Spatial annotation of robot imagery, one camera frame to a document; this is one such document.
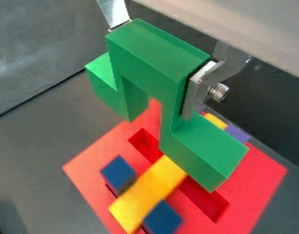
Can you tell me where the yellow arch block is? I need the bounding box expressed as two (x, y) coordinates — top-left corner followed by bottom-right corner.
(108, 113), (228, 234)

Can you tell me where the blue block right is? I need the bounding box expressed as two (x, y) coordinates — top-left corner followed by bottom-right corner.
(143, 200), (183, 234)

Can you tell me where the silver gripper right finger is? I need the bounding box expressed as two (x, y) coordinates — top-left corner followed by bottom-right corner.
(180, 41), (251, 121)

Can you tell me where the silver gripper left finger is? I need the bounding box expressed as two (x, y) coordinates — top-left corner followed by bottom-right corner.
(96, 0), (131, 31)

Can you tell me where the purple block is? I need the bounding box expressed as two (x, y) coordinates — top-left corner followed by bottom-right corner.
(224, 124), (249, 144)

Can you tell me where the red slotted board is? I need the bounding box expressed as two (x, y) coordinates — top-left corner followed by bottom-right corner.
(64, 101), (287, 234)

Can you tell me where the green stepped arch block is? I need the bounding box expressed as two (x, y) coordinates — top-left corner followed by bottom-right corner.
(85, 19), (248, 191)

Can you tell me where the blue block left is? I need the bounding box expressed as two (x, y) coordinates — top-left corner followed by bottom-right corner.
(100, 155), (136, 197)

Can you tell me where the blue block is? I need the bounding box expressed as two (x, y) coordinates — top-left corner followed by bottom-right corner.
(143, 200), (183, 234)
(100, 155), (136, 197)

